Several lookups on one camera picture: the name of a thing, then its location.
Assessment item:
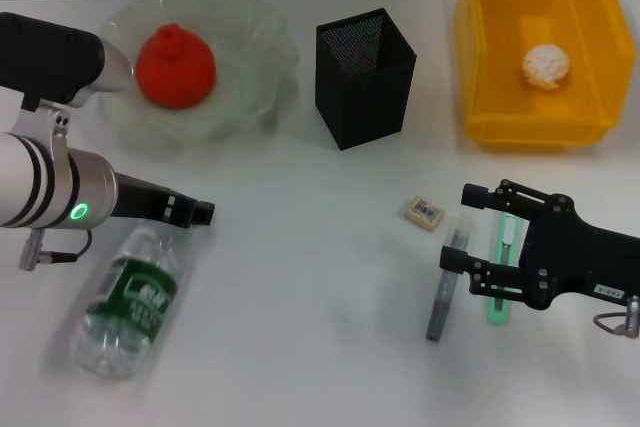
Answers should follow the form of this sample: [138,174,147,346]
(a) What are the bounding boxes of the green glass fruit plate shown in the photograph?
[94,0,301,148]

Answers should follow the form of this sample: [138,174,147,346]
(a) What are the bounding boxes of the right gripper cable with connector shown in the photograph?
[593,295,640,338]

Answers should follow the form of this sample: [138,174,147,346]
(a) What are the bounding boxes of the beige eraser with barcode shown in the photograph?
[403,195,446,226]

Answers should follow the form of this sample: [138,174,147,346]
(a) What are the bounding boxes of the green utility knife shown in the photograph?
[484,209,522,327]

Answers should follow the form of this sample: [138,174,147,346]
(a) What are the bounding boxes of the left gripper cable with connector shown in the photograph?
[18,226,95,272]

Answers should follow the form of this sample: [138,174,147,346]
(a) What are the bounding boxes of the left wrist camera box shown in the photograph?
[0,11,137,109]

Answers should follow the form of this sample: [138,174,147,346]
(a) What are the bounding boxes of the black mesh pen holder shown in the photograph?
[314,7,418,152]

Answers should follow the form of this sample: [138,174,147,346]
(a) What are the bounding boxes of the white paper ball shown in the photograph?
[522,44,573,90]

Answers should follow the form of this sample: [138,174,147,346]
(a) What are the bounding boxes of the gripper cable with connector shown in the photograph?
[18,226,95,272]
[593,295,640,338]

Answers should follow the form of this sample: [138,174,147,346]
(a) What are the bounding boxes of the yellow plastic bin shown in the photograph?
[453,0,637,152]

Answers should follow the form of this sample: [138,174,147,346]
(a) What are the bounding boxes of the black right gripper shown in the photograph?
[438,177,640,312]

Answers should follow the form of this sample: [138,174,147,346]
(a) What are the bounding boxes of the grey pen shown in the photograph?
[425,214,477,342]

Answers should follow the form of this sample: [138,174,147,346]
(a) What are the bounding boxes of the clear water bottle green label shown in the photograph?
[73,219,201,381]

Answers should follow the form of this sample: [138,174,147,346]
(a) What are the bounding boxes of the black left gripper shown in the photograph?
[112,171,217,229]

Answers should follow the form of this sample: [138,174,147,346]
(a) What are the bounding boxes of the orange fruit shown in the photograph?
[135,22,219,110]

